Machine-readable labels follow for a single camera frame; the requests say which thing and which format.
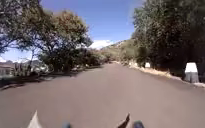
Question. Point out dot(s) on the wooded hill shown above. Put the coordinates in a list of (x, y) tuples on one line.
[(113, 48)]

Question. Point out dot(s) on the grey asphalt road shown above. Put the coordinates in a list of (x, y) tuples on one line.
[(100, 96)]

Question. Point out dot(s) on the white marker stone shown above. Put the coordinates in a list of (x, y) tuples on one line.
[(147, 65), (191, 72)]

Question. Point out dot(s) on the row of trees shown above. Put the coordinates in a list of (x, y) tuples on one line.
[(56, 36), (170, 33)]

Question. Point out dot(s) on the robot's own part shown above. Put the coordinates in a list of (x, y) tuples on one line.
[(66, 125), (138, 124)]

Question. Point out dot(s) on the building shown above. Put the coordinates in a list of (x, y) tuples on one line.
[(0, 69)]

